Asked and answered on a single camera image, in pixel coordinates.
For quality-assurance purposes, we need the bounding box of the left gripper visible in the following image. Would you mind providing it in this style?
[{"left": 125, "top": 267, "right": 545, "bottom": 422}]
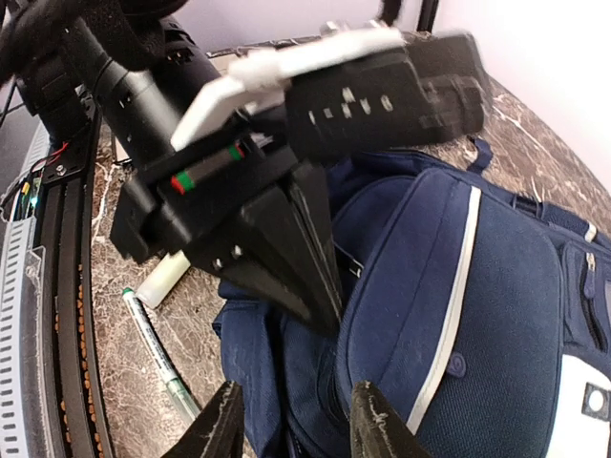
[{"left": 110, "top": 133, "right": 344, "bottom": 336}]

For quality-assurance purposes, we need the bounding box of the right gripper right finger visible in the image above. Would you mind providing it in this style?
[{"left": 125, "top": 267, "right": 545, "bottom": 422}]
[{"left": 349, "top": 381, "right": 430, "bottom": 458}]

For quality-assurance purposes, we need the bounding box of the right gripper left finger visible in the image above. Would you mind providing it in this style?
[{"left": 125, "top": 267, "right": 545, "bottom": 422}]
[{"left": 162, "top": 381, "right": 244, "bottom": 458}]

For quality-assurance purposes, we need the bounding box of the navy blue student backpack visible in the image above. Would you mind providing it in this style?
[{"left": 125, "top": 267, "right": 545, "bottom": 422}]
[{"left": 214, "top": 141, "right": 610, "bottom": 457}]

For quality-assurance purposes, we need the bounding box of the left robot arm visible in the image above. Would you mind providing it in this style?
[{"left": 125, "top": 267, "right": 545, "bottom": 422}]
[{"left": 1, "top": 1, "right": 343, "bottom": 335}]

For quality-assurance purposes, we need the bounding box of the white green pen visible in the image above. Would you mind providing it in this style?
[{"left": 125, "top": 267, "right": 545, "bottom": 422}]
[{"left": 121, "top": 288, "right": 200, "bottom": 426}]

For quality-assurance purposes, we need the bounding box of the yellow highlighter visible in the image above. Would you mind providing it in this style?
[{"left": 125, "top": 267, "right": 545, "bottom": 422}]
[{"left": 136, "top": 251, "right": 191, "bottom": 309}]

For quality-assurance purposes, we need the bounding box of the small circuit board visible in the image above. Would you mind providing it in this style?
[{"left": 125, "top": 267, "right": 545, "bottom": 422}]
[{"left": 15, "top": 174, "right": 42, "bottom": 219}]

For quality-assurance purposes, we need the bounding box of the black front rail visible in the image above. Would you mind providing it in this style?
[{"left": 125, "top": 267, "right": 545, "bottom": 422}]
[{"left": 34, "top": 114, "right": 115, "bottom": 457}]

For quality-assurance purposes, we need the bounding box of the left black frame post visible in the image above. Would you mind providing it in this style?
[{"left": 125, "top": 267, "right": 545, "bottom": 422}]
[{"left": 416, "top": 0, "right": 439, "bottom": 32}]

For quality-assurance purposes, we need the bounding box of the white slotted cable duct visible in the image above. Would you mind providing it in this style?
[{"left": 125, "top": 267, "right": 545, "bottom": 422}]
[{"left": 1, "top": 125, "right": 54, "bottom": 457}]

